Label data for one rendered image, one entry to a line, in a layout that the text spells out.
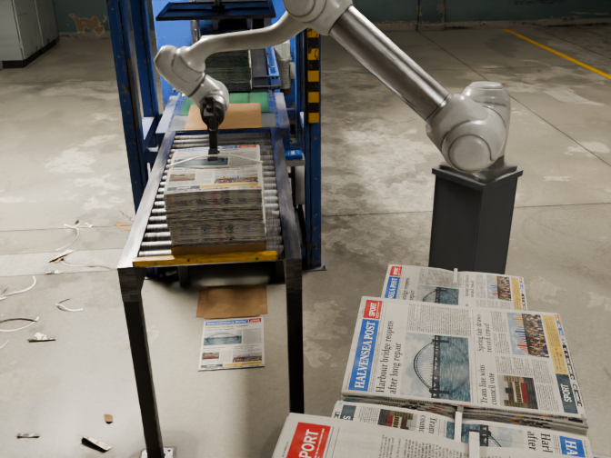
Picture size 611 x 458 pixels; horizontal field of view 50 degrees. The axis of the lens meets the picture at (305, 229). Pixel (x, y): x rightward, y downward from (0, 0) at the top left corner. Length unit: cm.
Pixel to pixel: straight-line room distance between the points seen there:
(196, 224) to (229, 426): 94
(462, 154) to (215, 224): 73
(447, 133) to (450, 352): 83
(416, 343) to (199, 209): 95
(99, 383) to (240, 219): 121
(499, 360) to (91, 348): 225
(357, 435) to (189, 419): 201
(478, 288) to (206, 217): 79
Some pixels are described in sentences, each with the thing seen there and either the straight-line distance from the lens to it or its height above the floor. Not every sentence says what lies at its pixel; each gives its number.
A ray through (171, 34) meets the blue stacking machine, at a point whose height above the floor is 88.
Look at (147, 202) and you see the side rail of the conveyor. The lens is 245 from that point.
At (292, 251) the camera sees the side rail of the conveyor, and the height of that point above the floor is 80.
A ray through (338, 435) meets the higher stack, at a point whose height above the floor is 129.
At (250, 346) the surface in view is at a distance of 297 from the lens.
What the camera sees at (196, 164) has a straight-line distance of 208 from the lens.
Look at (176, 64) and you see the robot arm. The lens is 224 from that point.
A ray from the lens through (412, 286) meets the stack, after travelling 180.
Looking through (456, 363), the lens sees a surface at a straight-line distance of 114.
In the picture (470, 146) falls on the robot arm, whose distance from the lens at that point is 181.
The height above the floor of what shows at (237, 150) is 104.
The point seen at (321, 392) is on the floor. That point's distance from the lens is 273.
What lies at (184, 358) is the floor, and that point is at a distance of 296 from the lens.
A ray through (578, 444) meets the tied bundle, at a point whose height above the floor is 106.
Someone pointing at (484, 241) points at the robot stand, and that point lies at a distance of 216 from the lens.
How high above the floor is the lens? 175
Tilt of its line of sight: 26 degrees down
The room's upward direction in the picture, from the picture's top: 1 degrees counter-clockwise
